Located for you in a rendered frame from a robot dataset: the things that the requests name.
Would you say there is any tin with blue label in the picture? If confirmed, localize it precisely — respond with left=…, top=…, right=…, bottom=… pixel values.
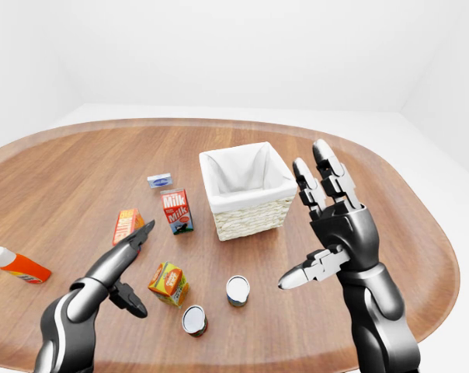
left=225, top=274, right=252, bottom=309

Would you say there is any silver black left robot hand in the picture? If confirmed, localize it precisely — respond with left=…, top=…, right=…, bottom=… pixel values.
left=80, top=219, right=157, bottom=319

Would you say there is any orange juice carton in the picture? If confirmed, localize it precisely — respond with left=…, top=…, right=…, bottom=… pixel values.
left=147, top=261, right=190, bottom=309

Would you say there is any red milk carton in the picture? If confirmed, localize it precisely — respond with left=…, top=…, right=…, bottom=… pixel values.
left=159, top=187, right=195, bottom=235

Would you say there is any orange red printed box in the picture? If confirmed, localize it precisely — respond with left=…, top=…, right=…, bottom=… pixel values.
left=112, top=208, right=146, bottom=246

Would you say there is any white lined wicker basket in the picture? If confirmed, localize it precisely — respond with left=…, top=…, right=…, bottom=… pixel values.
left=198, top=141, right=299, bottom=242

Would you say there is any tin with red label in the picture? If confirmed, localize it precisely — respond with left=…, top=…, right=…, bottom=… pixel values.
left=181, top=304, right=209, bottom=338

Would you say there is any orange bottle with white cap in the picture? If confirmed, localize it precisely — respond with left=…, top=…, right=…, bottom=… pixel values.
left=0, top=246, right=52, bottom=285

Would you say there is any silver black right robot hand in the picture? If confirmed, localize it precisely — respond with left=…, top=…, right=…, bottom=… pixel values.
left=277, top=138, right=382, bottom=291

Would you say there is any small blue white box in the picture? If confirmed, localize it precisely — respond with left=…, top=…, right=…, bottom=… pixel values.
left=147, top=172, right=175, bottom=190

